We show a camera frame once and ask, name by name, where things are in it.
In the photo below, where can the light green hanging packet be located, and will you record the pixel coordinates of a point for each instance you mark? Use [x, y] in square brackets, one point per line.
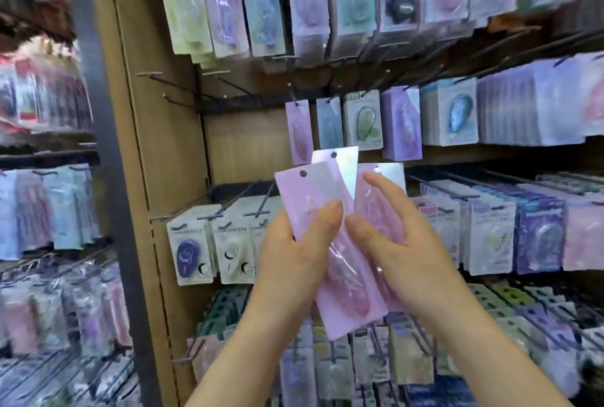
[184, 5]

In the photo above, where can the white packet with black pieces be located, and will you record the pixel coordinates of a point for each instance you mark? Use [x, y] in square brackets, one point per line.
[233, 251]
[264, 222]

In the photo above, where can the pale pink card packet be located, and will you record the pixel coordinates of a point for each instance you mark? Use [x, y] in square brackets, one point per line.
[205, 357]

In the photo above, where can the rows of mixed pastel packets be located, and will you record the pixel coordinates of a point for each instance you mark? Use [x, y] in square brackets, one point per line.
[542, 326]

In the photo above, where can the black hook rail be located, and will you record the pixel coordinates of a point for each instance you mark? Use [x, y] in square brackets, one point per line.
[245, 102]

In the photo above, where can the large pink plastic packet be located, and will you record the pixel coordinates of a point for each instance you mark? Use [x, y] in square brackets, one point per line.
[349, 298]

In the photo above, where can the stack of pale pink packets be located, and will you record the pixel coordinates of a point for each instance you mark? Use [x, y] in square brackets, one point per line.
[585, 236]

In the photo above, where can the stack of dark purple packets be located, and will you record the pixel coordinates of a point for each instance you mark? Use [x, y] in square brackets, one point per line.
[540, 236]

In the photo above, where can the grey metal upright post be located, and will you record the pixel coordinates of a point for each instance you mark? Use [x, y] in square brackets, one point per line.
[111, 184]

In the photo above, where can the pink packet with white top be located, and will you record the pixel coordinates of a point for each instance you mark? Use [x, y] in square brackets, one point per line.
[377, 206]

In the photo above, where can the person's left hand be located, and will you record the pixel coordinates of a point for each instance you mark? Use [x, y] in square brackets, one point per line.
[288, 269]

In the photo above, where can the person's right thumb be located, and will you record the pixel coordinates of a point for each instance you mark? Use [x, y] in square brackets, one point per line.
[365, 234]

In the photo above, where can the stack of pink item packets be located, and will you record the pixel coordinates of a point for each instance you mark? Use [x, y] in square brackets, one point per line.
[593, 95]

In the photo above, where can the grey green card packet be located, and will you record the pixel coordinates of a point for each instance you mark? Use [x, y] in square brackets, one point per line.
[332, 369]

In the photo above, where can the person's right hand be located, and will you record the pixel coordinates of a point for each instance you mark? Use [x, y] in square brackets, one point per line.
[420, 269]

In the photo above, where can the row of clear pink packets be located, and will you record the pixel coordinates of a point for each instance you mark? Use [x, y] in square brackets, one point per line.
[61, 312]

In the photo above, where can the long row of lilac packets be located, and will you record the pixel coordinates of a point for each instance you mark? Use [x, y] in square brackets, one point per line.
[533, 104]

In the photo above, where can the stack of white packets pink label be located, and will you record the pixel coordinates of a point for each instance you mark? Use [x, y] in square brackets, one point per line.
[443, 222]

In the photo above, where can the lavender card packet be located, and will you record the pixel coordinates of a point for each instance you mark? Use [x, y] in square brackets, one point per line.
[297, 378]

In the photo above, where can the stack of dark green packets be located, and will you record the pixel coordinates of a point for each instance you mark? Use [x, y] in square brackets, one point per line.
[226, 312]

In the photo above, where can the person's right forearm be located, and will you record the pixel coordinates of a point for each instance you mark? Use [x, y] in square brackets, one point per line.
[490, 359]

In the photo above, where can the empty metal peg hook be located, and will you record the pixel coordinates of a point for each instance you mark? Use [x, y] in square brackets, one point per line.
[165, 81]
[229, 81]

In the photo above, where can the person's left forearm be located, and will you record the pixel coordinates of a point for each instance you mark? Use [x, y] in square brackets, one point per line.
[245, 359]

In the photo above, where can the white card packet green item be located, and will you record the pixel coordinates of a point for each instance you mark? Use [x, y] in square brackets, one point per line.
[363, 123]

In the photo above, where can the light blue hanging packet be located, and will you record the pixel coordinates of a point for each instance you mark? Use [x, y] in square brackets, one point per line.
[263, 12]

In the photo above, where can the stack of teal packets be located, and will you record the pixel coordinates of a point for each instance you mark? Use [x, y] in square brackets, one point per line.
[352, 0]

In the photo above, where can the row of red pink packets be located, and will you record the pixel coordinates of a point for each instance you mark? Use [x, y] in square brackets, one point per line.
[42, 95]

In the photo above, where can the stack of purple card packets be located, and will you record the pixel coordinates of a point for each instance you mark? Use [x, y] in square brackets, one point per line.
[401, 126]

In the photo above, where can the white packet with purple earpiece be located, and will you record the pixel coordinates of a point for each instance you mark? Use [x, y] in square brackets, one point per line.
[191, 251]

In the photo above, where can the small purple card packet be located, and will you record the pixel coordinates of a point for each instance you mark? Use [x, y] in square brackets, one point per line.
[299, 135]

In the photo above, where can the wooden shelf side panel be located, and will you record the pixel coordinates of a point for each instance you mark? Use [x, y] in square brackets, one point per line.
[165, 147]

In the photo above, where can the silvery white plastic packet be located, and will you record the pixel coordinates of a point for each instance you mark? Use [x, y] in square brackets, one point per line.
[347, 166]

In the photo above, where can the stack of purple clear packets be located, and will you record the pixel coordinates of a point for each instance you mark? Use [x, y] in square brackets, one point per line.
[307, 5]

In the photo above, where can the stack of white packets blue item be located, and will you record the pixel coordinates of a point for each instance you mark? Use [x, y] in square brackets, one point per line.
[450, 114]

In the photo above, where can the olive green card packet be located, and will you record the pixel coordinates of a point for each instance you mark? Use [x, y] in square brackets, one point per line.
[409, 357]

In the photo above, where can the person's left thumb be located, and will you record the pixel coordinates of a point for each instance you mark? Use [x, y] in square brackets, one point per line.
[325, 227]

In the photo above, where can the small blue card packet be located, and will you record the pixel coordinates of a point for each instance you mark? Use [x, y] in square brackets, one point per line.
[329, 124]

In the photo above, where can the row of pastel blue packets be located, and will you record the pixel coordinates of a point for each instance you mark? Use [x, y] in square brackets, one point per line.
[47, 213]

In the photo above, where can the lilac hanging packet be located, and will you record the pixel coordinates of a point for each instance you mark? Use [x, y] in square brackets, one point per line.
[224, 10]

